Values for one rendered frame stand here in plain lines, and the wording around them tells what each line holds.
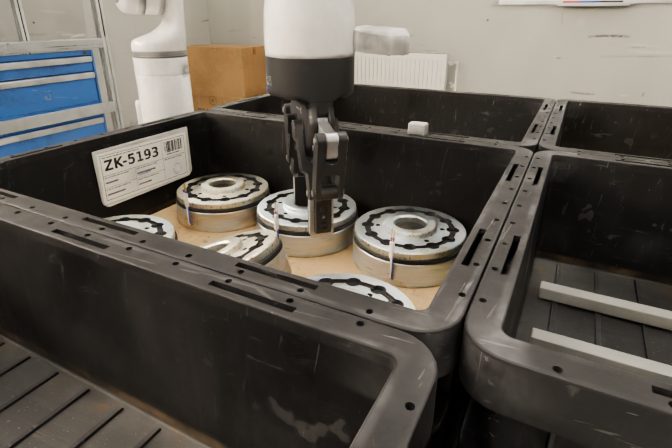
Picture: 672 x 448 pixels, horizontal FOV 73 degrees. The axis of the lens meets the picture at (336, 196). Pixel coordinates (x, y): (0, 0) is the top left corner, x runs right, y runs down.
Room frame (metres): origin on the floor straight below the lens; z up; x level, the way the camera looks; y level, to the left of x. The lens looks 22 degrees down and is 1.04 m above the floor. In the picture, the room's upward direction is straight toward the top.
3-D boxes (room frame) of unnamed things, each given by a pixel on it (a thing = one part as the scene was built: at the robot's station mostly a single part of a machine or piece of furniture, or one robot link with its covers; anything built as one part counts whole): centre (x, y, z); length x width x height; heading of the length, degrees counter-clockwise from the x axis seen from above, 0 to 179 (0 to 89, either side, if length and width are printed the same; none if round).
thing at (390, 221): (0.37, -0.07, 0.86); 0.05 x 0.05 x 0.01
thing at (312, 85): (0.40, 0.02, 0.97); 0.08 x 0.08 x 0.09
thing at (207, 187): (0.48, 0.13, 0.86); 0.05 x 0.05 x 0.01
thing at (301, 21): (0.40, 0.00, 1.04); 0.11 x 0.09 x 0.06; 107
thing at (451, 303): (0.36, 0.06, 0.92); 0.40 x 0.30 x 0.02; 62
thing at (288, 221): (0.43, 0.03, 0.86); 0.10 x 0.10 x 0.01
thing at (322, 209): (0.36, 0.01, 0.89); 0.03 x 0.01 x 0.05; 17
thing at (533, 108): (0.63, -0.08, 0.87); 0.40 x 0.30 x 0.11; 62
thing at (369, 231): (0.37, -0.07, 0.86); 0.10 x 0.10 x 0.01
